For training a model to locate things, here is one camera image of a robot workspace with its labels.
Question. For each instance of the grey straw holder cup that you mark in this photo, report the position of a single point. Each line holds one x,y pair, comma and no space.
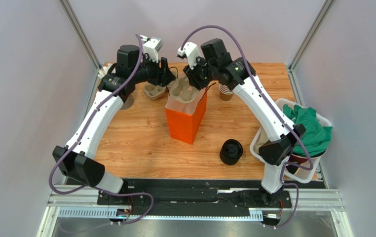
128,103

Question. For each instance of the left aluminium frame post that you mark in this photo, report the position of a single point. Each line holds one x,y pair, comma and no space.
73,19

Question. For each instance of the right aluminium frame post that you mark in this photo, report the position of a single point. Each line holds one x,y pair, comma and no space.
322,14

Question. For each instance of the stack of paper cups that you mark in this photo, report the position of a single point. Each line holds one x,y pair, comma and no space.
225,94

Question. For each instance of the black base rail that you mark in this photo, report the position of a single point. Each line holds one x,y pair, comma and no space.
188,197

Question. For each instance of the dark red cloth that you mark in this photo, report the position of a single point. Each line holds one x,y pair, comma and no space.
302,159

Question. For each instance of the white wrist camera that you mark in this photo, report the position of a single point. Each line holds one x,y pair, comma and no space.
151,48
190,51

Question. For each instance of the orange paper bag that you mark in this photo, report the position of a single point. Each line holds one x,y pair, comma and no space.
184,119

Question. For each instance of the pulp cup carrier tray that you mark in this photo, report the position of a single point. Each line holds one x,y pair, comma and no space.
182,91

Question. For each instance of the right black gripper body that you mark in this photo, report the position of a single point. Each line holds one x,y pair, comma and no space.
195,77

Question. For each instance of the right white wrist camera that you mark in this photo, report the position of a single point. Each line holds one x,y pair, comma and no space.
190,51

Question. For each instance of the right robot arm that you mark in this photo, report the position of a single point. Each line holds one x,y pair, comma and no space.
211,61

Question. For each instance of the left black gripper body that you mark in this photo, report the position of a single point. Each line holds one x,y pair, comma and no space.
152,70

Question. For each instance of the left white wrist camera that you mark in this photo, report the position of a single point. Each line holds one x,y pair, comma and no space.
151,48

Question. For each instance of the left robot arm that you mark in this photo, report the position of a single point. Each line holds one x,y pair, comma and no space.
134,65

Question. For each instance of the stack of black lids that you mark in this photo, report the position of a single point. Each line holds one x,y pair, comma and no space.
231,152

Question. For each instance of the aluminium front frame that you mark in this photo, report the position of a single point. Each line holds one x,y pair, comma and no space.
312,211

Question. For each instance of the green cloth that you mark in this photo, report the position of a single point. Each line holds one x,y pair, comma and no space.
317,137

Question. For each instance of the aluminium frame post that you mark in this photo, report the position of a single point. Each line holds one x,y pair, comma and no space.
322,14
73,19

